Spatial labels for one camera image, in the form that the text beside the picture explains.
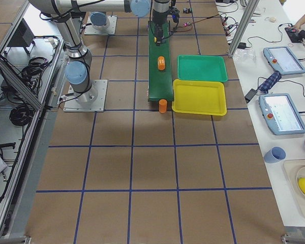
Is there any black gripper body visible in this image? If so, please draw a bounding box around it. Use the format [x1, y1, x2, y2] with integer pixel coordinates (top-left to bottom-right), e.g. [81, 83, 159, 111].
[154, 24, 164, 42]

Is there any orange 4680 cylinder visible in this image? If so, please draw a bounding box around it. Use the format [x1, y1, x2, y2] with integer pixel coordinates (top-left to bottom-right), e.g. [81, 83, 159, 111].
[157, 56, 166, 71]

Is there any plain orange cylinder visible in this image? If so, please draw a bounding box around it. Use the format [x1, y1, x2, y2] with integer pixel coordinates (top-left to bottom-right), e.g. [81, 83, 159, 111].
[159, 99, 167, 113]

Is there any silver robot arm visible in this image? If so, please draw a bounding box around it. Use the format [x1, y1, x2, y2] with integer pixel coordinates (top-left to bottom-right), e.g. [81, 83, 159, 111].
[89, 1, 179, 46]
[30, 1, 150, 103]

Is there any green conveyor belt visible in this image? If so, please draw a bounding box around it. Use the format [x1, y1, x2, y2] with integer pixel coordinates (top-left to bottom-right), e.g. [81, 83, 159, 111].
[148, 21, 174, 101]

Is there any green plastic tray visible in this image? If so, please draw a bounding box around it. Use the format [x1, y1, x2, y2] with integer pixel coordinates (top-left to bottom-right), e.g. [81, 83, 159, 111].
[177, 55, 228, 82]

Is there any yellow plastic tray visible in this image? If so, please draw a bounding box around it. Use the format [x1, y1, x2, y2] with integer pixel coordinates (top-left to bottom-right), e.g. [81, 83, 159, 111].
[172, 79, 227, 116]

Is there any black power adapter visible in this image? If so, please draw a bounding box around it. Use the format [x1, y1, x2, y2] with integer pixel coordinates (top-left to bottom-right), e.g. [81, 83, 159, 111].
[245, 88, 257, 104]

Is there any folded blue umbrella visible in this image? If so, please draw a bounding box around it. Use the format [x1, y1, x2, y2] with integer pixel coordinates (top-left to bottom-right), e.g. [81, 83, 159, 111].
[258, 71, 282, 94]

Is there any upper teach pendant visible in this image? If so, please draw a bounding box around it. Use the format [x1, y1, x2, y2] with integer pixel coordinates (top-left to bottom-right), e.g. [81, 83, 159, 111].
[263, 46, 305, 75]

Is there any teach pendant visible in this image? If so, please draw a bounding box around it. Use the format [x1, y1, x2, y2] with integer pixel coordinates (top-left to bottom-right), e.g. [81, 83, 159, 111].
[263, 46, 305, 75]
[258, 94, 305, 135]

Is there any lower teach pendant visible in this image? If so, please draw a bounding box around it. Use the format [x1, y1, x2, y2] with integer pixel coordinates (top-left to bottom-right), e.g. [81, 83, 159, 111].
[258, 94, 305, 135]

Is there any blue plastic cup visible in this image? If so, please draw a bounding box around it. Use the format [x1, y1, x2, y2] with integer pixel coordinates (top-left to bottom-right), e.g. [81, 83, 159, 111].
[264, 146, 286, 163]

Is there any beige tray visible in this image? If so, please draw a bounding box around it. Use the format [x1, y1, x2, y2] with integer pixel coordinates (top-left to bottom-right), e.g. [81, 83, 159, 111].
[283, 159, 305, 217]

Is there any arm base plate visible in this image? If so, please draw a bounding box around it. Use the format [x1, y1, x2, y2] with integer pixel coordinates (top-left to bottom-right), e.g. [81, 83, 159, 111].
[84, 15, 117, 36]
[63, 79, 108, 112]

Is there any red black power cable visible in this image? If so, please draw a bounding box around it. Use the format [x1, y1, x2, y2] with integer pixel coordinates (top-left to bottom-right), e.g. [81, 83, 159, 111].
[171, 14, 221, 34]

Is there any aluminium frame post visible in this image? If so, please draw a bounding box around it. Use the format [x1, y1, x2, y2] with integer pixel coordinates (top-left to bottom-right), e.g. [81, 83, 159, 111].
[228, 0, 259, 57]

